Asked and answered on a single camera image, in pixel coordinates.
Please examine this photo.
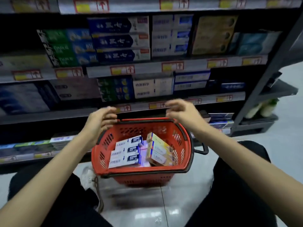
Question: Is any person's right hand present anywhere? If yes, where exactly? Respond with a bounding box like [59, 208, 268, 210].
[165, 99, 209, 137]

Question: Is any person's left hand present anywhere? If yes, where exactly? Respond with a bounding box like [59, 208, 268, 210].
[83, 106, 118, 149]

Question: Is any person's right forearm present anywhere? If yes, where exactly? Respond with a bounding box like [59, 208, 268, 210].
[195, 125, 303, 212]

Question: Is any person's left forearm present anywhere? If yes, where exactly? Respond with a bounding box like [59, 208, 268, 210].
[0, 131, 99, 227]

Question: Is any plain white toothpaste box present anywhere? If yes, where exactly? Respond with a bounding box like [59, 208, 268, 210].
[134, 88, 174, 99]
[133, 78, 175, 90]

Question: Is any red plastic shopping basket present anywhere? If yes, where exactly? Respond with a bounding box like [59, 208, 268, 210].
[91, 117, 209, 187]

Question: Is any green yellow toothpaste box pack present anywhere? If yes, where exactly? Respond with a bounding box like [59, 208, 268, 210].
[97, 76, 135, 102]

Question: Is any white box with blue band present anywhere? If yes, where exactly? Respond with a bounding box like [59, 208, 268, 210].
[173, 81, 208, 91]
[174, 71, 211, 83]

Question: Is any yellow white toothpaste box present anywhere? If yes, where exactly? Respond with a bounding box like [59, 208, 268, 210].
[146, 132, 174, 152]
[145, 146, 177, 167]

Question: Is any grey box with dark ovals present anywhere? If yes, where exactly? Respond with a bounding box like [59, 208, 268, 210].
[49, 77, 101, 101]

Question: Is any row of shelf price labels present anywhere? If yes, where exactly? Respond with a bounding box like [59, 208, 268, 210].
[12, 56, 263, 81]

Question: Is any blue white flat box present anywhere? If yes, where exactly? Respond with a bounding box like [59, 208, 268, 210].
[209, 113, 235, 121]
[209, 120, 235, 129]

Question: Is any white box with blue patch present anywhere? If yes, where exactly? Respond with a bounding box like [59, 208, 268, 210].
[151, 43, 189, 57]
[152, 14, 194, 30]
[152, 30, 191, 44]

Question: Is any dark blue white toothpaste box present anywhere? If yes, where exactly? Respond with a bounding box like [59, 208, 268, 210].
[92, 33, 150, 49]
[87, 16, 150, 34]
[97, 48, 151, 63]

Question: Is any small dark blue box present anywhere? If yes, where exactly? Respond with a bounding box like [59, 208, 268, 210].
[221, 82, 246, 93]

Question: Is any green blue toothpaste box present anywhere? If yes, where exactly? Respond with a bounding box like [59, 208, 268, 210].
[37, 28, 93, 42]
[51, 54, 99, 68]
[45, 41, 95, 55]

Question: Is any white lace-up shoe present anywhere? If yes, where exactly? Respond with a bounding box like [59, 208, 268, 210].
[79, 166, 105, 213]

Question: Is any gold toothpaste box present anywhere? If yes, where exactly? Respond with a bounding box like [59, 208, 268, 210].
[191, 41, 234, 55]
[197, 15, 238, 29]
[194, 28, 236, 43]

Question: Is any white green bottle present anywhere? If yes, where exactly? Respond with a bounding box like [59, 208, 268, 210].
[245, 102, 264, 119]
[260, 99, 279, 117]

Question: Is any black store shelf unit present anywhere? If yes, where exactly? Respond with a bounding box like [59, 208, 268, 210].
[0, 0, 303, 174]

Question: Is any green flat box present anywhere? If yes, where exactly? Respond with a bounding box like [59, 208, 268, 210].
[14, 140, 52, 148]

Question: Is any blue grey box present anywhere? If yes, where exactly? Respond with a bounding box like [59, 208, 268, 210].
[0, 81, 60, 116]

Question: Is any person's left leg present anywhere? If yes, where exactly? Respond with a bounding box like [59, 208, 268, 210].
[8, 160, 107, 227]

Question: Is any person's leg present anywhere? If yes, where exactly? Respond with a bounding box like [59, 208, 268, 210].
[184, 140, 278, 227]
[8, 160, 107, 227]

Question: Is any grey side shelf unit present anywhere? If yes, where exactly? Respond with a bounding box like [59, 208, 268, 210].
[230, 12, 303, 137]

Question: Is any pale yellow box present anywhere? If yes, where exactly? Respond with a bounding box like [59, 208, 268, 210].
[0, 54, 53, 72]

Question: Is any teal toothpaste box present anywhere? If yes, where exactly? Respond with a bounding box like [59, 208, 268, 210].
[228, 31, 282, 56]

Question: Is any person's right leg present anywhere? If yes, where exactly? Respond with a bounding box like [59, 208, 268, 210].
[184, 140, 278, 227]

